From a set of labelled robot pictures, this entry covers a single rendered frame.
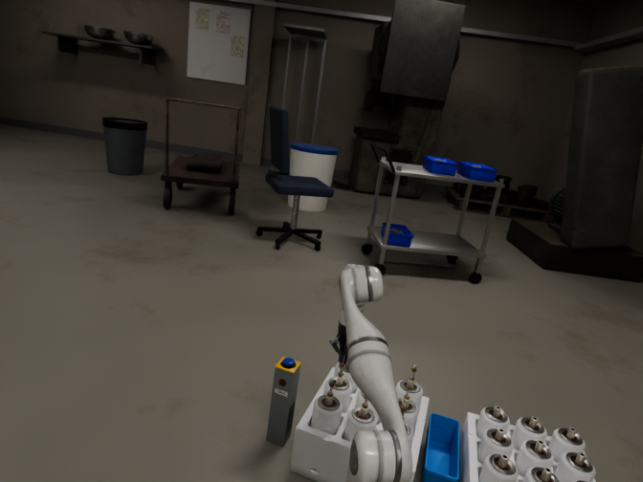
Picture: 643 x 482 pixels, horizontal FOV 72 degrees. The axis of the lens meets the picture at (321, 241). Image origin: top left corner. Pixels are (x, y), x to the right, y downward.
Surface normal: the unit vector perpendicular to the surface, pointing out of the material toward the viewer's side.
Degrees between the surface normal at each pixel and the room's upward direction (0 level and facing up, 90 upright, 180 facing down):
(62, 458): 0
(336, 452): 90
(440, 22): 90
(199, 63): 90
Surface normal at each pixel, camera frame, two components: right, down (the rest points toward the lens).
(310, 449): -0.33, 0.25
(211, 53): -0.11, 0.29
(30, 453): 0.14, -0.94
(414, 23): 0.10, 0.32
